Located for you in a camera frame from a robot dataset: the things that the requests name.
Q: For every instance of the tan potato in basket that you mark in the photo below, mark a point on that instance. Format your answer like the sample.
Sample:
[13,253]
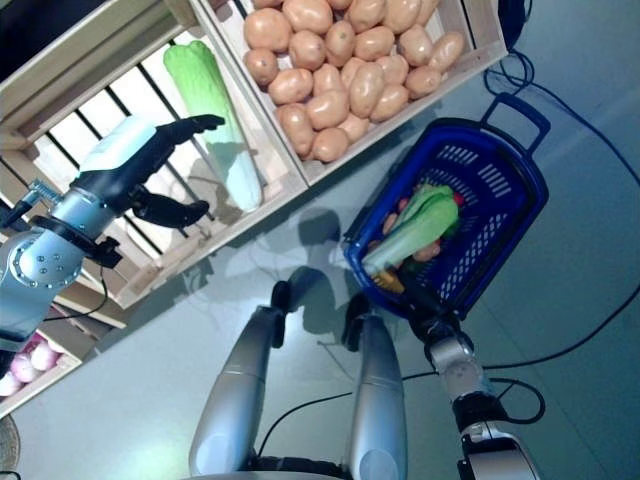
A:
[425,252]

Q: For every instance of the black left robot foot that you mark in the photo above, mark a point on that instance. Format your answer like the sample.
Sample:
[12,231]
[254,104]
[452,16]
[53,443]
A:
[280,295]

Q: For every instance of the light slatted wooden crate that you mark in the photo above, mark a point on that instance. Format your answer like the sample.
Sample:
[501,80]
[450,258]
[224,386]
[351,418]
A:
[165,272]

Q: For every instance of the wooden potato crate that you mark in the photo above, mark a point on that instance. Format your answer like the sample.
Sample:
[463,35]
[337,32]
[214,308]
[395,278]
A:
[425,97]

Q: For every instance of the black robot foot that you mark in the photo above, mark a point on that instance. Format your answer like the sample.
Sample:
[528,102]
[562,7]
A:
[280,295]
[357,312]

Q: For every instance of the black right robot foot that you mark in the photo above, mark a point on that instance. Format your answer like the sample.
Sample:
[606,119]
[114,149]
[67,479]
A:
[357,312]

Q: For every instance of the wooden onion crate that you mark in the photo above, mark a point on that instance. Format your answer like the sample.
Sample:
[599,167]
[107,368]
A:
[45,387]

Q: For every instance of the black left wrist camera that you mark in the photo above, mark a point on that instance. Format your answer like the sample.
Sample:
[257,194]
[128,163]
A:
[107,252]

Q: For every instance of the green white napa cabbage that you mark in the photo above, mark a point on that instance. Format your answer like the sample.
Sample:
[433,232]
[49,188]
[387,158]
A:
[420,225]
[200,85]

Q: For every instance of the round wicker basket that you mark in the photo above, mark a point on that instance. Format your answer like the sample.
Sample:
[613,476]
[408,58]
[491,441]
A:
[7,447]

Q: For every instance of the grey robot torso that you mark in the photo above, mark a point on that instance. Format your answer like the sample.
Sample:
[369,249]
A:
[290,467]

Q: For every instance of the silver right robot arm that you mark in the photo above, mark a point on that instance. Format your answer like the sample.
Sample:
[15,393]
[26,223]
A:
[460,370]

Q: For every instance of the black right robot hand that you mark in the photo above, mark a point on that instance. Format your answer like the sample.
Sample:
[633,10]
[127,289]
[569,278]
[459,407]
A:
[437,322]

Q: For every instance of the blue plastic shopping basket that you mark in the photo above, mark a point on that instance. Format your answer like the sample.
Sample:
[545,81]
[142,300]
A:
[537,200]

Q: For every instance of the yellow corn cob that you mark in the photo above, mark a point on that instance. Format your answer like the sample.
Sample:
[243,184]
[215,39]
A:
[389,282]

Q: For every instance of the white pink onion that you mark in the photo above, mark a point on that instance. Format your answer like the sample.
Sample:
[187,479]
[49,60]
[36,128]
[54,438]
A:
[20,369]

